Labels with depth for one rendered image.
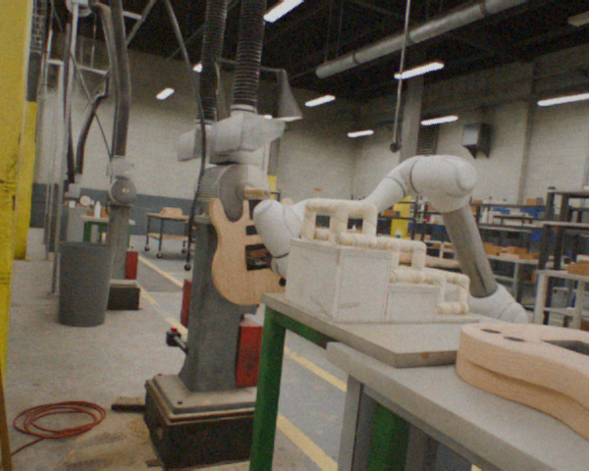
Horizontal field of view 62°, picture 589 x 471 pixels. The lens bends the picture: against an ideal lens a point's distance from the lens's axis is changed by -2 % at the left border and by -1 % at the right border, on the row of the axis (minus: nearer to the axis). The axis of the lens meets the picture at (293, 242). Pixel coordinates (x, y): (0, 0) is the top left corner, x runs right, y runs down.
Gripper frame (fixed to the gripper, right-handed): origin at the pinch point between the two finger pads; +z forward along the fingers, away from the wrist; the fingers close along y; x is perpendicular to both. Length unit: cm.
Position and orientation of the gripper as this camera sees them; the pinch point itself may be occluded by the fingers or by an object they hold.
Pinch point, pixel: (258, 256)
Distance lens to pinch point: 189.2
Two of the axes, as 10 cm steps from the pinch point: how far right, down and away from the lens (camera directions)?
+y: 8.8, -1.0, 4.5
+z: -4.6, -0.8, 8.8
